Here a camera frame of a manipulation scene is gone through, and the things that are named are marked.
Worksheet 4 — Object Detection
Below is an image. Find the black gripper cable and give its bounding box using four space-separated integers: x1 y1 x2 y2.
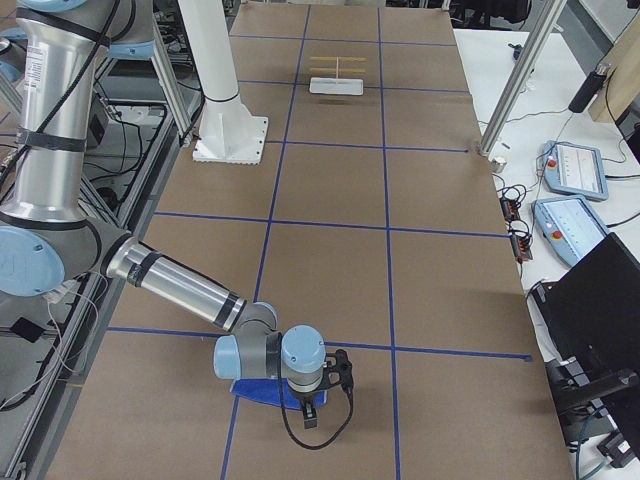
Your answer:
278 384 355 450

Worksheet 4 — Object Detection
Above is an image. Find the black usb hub near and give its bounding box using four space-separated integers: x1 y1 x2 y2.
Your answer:
510 234 533 263

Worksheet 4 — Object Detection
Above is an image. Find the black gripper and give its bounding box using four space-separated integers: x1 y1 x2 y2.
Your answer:
301 349 354 429

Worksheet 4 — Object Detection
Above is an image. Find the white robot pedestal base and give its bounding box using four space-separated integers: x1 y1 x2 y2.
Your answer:
178 0 269 165

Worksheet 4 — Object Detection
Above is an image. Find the blue teach pendant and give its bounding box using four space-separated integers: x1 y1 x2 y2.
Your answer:
532 194 610 267
542 140 609 201

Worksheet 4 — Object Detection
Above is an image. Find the black power adapter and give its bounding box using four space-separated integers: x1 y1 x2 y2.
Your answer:
10 317 44 343

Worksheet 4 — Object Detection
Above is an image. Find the white and wooden towel rack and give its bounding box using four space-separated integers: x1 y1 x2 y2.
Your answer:
309 56 367 96

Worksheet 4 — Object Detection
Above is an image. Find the grey control box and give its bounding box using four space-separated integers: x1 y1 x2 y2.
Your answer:
87 100 109 149

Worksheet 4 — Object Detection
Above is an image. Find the blue microfiber towel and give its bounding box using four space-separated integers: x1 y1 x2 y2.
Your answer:
230 379 301 410

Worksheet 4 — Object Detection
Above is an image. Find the far blue teach pendant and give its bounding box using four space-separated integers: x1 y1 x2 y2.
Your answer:
542 140 609 201

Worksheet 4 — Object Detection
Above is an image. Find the near blue teach pendant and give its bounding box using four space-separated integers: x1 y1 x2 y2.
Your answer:
532 194 610 267

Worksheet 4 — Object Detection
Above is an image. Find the black usb hub far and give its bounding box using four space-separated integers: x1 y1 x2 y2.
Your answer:
499 198 520 222

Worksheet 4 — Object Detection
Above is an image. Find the aluminium camera frame post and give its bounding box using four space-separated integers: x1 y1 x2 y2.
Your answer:
478 0 567 157

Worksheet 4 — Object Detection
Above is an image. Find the black usb hub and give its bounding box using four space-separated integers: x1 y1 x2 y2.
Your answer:
510 234 533 263
499 198 520 222

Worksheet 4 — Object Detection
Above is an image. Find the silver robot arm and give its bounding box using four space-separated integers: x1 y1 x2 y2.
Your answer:
1 1 354 428

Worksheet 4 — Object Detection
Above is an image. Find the wooden board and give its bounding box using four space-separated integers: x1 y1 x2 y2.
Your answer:
589 17 640 122

